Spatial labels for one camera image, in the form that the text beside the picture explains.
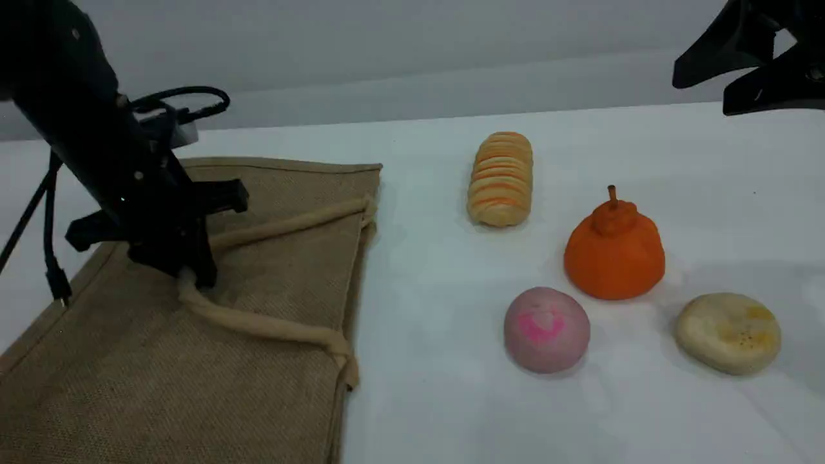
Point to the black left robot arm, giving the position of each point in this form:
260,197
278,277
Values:
64,90

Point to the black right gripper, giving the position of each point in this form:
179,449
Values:
802,19

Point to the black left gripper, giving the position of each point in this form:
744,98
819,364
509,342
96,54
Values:
161,203

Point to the pink toy peach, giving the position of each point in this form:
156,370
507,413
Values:
546,332

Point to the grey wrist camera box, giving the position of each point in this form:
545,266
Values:
177,132

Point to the pale yellow round bun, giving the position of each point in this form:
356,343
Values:
728,332

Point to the brown burlap bag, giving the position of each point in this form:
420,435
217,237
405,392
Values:
161,386

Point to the orange toy fruit with stem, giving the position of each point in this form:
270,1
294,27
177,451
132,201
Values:
615,254

